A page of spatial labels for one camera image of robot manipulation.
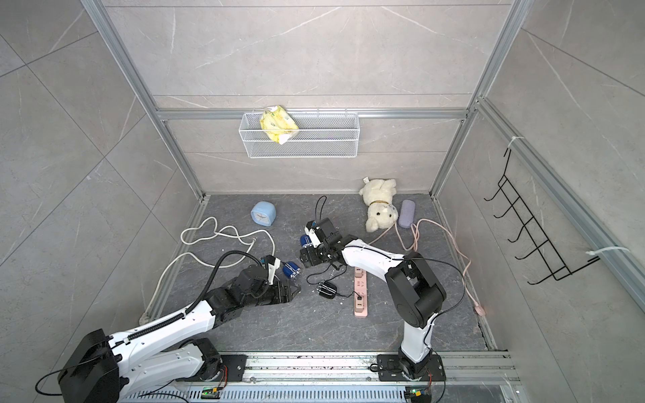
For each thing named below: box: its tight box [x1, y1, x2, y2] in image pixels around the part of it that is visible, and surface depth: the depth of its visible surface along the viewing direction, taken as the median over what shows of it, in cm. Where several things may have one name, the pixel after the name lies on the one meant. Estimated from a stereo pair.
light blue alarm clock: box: [250, 200, 277, 227], surface depth 107 cm
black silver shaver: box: [315, 282, 337, 300], surface depth 89 cm
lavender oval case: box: [398, 198, 416, 229], surface depth 113 cm
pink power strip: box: [353, 266, 368, 319], surface depth 89 cm
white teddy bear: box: [358, 176, 399, 233], surface depth 109 cm
